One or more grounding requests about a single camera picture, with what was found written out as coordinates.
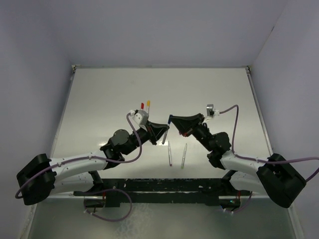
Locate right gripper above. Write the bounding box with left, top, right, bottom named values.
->
left=168, top=114, right=214, bottom=152

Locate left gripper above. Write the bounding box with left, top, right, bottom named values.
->
left=123, top=119, right=168, bottom=155

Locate blue-ended white marker pen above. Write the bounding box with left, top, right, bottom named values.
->
left=162, top=123, right=170, bottom=145

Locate purple-ended white marker pen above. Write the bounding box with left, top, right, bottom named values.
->
left=167, top=141, right=172, bottom=167

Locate yellow-ended white marker pen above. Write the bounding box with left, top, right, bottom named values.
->
left=146, top=100, right=151, bottom=114

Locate green-ended white marker pen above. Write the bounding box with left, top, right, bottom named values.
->
left=181, top=143, right=187, bottom=169

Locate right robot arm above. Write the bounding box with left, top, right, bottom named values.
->
left=169, top=114, right=307, bottom=208

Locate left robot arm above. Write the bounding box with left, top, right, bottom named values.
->
left=15, top=121, right=169, bottom=206

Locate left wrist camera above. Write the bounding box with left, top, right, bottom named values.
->
left=130, top=110, right=149, bottom=126

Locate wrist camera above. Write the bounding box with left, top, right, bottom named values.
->
left=130, top=110, right=149, bottom=126
left=203, top=104, right=220, bottom=122

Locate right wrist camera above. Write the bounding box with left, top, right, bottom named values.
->
left=203, top=104, right=220, bottom=122

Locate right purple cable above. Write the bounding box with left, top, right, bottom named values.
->
left=216, top=105, right=319, bottom=182

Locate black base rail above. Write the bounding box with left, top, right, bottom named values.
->
left=73, top=171, right=250, bottom=208

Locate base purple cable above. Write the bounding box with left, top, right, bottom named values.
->
left=83, top=187, right=133, bottom=221

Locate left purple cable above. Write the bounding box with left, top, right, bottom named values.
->
left=14, top=111, right=144, bottom=199

